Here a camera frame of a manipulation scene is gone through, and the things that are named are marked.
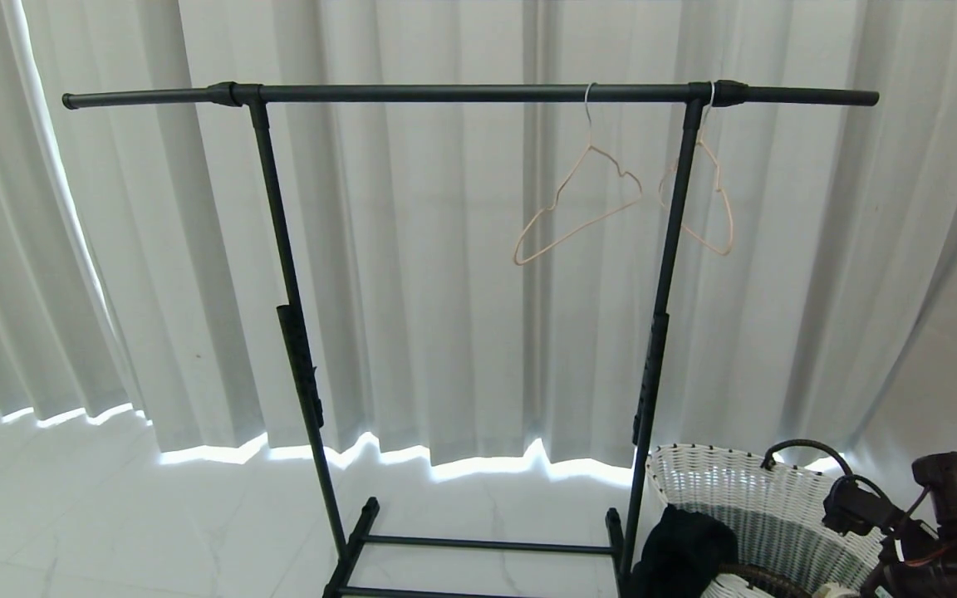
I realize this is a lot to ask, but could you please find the pink clothes hanger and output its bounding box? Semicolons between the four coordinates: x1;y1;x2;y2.
659;83;734;257
514;83;644;267

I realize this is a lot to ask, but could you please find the black garment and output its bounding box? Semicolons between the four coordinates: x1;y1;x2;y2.
624;504;739;598

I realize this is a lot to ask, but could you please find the white laundry basket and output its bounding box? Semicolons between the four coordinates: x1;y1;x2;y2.
645;439;891;598

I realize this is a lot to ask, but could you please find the white curtain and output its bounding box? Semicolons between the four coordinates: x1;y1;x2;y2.
0;0;957;484

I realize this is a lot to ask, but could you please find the black clothes rack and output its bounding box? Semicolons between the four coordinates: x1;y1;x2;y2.
61;80;880;598

